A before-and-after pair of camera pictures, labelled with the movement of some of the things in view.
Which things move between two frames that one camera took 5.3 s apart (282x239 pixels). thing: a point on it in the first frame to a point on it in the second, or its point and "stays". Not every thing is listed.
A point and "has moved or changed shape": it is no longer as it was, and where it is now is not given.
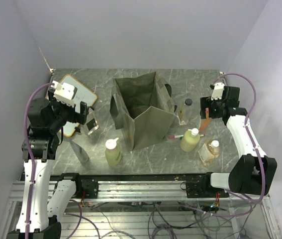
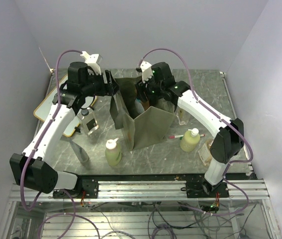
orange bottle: [205, 122] has moved or changed shape
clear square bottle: [91, 125] stays
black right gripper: [206, 102] to [142, 93]
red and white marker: [181, 136] stays
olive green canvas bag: [143, 105] stays
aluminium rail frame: [152, 210] stays
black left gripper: [79, 117] to [111, 88]
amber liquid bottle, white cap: [209, 150] stays
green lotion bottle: [113, 153] stays
